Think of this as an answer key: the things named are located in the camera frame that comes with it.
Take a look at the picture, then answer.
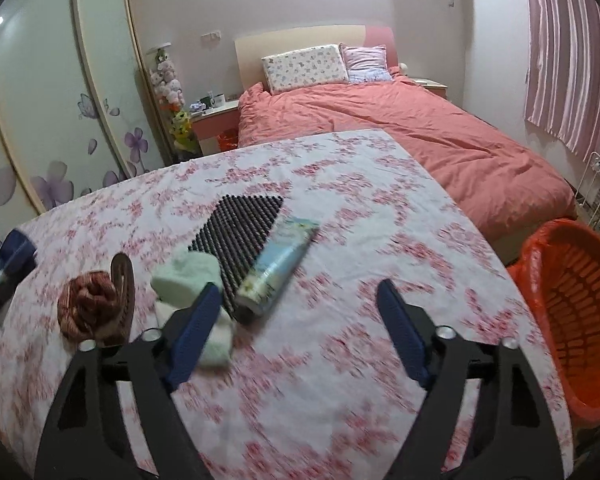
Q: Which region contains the brown knit scrunchie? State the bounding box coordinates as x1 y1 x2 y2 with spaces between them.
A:
57 271 121 344

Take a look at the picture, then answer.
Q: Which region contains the light green sock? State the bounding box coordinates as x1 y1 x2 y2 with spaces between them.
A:
150 246 235 368

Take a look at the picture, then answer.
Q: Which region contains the black dotted mat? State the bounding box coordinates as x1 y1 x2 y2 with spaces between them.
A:
187 195 284 313

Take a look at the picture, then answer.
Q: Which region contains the blue floral tube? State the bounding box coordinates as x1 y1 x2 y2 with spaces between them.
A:
234 217 320 324

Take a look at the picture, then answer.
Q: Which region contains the floral sliding wardrobe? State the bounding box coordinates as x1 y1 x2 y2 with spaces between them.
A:
0 0 170 245

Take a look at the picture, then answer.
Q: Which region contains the orange plastic laundry basket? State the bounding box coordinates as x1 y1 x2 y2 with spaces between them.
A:
508 219 600 427

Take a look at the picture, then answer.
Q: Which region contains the floral pink white tablecloth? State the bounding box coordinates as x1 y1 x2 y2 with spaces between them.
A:
0 130 573 479

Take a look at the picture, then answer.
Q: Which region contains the hanging plush toy stack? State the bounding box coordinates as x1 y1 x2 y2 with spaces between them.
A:
148 44 200 158

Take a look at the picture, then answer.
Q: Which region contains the pink white nightstand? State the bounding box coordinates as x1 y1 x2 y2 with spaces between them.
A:
192 100 239 156

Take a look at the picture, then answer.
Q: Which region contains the small orange bin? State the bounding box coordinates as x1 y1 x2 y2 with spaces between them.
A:
218 129 239 152

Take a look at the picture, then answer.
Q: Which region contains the white mug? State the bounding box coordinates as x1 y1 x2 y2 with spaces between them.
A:
212 93 226 108

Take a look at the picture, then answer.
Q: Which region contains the coral pink duvet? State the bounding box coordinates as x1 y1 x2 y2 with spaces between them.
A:
238 75 576 243

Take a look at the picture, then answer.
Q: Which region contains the floral white pillow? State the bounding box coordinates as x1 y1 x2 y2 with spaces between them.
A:
261 44 349 94

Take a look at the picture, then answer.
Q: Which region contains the far bedside table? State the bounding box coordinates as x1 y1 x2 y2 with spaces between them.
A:
413 78 448 99

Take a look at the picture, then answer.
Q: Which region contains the pink striped curtain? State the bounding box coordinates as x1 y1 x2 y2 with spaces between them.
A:
524 0 600 159

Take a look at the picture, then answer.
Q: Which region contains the pink striped pillow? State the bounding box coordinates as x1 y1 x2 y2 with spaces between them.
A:
340 44 392 84

